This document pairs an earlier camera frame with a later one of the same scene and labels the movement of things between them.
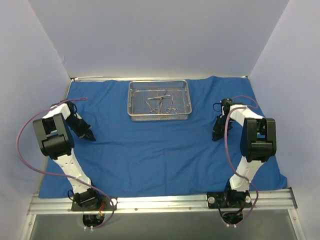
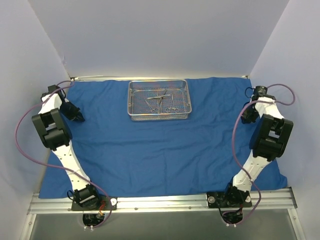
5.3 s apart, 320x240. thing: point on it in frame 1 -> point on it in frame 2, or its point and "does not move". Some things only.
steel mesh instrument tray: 159,100 does not move
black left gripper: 83,129 -> 72,111
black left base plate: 90,200 does not move
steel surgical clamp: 168,110 does not move
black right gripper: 220,126 -> 249,115
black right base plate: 235,199 does not move
